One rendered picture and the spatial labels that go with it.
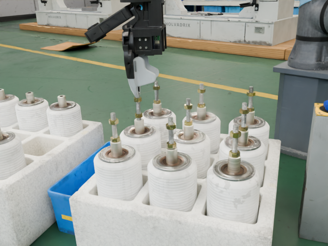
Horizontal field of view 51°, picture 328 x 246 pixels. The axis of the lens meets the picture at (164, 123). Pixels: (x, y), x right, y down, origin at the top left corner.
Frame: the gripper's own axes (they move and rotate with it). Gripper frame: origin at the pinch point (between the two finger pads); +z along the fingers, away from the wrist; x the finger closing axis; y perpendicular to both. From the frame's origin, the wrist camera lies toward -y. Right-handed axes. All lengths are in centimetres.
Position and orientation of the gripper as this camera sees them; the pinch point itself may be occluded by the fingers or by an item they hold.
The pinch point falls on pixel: (134, 90)
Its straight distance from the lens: 76.9
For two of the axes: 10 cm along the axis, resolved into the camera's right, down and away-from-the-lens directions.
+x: 1.4, -3.8, 9.1
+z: 0.4, 9.2, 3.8
